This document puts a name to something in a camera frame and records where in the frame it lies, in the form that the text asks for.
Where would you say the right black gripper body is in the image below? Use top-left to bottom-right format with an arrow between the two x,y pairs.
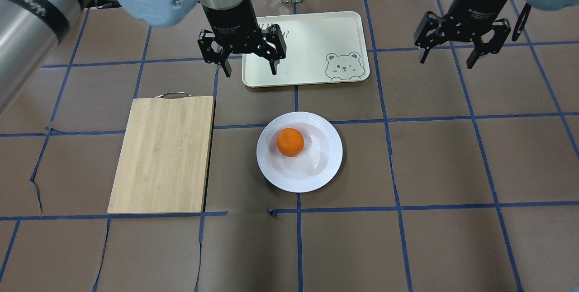
413,0 -> 511,55

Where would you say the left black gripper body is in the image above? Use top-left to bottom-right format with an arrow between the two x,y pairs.
197,0 -> 287,65

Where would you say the orange fruit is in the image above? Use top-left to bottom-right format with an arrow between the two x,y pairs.
276,128 -> 305,157

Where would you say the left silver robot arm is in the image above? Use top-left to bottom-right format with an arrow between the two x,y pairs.
0,0 -> 287,117

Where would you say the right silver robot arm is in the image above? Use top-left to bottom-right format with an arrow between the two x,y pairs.
413,0 -> 579,68

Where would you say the cream bear tray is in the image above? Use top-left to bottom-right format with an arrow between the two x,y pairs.
242,10 -> 370,88

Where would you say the white ceramic plate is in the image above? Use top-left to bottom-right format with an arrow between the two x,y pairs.
256,112 -> 345,193

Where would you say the bamboo cutting board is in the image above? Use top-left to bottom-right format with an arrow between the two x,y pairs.
107,95 -> 215,215

